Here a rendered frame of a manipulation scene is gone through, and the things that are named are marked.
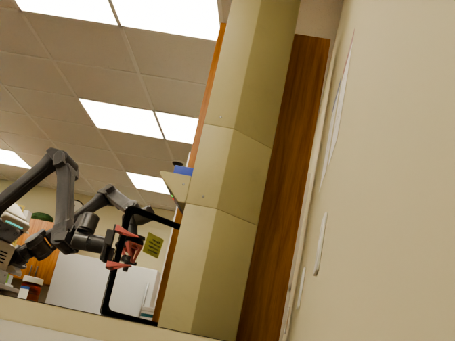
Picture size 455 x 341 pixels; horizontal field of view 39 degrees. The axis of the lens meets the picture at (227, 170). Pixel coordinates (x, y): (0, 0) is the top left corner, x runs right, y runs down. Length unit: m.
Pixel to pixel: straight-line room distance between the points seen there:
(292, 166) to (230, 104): 0.45
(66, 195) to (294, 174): 0.92
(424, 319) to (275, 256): 2.23
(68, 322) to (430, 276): 0.87
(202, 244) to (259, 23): 0.87
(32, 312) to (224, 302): 1.16
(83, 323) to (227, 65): 1.46
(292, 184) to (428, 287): 2.30
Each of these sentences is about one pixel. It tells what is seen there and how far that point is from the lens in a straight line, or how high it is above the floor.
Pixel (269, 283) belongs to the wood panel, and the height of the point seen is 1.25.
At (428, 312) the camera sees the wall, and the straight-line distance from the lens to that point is 0.32.
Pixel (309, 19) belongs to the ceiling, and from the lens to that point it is 3.36.
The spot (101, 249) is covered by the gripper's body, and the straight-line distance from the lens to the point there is 2.10.
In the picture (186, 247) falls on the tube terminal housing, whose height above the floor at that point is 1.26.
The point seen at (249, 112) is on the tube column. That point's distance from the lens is 2.36.
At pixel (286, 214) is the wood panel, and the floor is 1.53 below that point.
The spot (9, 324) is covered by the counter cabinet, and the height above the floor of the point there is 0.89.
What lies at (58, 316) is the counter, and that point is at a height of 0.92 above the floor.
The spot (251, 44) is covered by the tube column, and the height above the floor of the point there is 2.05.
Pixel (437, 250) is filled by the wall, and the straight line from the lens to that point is 0.32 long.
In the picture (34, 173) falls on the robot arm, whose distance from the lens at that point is 2.50.
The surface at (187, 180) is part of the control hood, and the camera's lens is 2.24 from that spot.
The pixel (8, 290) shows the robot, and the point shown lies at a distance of 2.73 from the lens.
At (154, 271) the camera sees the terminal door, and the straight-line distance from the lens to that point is 2.40.
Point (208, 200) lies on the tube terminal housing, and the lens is 2.21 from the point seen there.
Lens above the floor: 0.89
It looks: 17 degrees up
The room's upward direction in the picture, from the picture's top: 12 degrees clockwise
